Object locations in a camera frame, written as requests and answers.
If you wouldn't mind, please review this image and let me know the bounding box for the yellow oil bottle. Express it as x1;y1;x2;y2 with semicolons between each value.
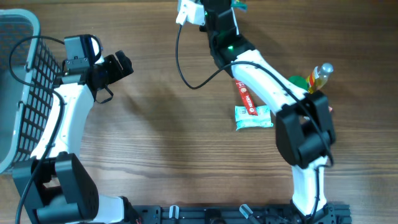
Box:
305;63;334;93

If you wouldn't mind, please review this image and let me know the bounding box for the green 3M gloves package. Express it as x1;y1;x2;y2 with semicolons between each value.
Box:
231;0;248;12

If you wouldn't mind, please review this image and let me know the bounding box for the grey plastic mesh basket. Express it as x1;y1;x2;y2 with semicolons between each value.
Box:
1;9;61;173

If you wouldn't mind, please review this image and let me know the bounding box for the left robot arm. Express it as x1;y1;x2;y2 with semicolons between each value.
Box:
12;34;142;223

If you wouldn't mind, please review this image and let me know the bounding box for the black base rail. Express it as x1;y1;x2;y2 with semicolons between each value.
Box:
124;203;353;224

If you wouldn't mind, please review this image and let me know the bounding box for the green lid white jar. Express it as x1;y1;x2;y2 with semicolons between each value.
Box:
288;76;308;91

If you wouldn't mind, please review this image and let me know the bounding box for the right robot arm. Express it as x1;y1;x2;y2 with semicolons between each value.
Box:
200;0;336;222

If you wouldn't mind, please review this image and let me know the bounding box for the teal white pouch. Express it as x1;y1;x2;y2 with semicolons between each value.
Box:
234;105;274;130

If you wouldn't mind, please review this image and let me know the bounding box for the red white tube package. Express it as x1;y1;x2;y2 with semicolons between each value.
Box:
235;80;258;116

